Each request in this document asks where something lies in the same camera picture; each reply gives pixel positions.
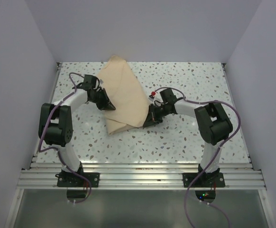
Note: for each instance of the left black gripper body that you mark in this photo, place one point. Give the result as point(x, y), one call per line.
point(92, 100)

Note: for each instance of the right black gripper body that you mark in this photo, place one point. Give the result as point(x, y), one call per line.
point(161, 111)

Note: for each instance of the beige cloth mat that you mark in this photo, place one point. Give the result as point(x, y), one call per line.
point(126, 94)

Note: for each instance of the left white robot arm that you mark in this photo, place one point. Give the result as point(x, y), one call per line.
point(55, 129)

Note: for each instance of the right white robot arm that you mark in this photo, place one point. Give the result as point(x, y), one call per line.
point(213, 124)

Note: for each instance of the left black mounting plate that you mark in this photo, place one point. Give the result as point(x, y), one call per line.
point(68, 180)

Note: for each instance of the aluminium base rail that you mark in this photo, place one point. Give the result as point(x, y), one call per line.
point(142, 176)

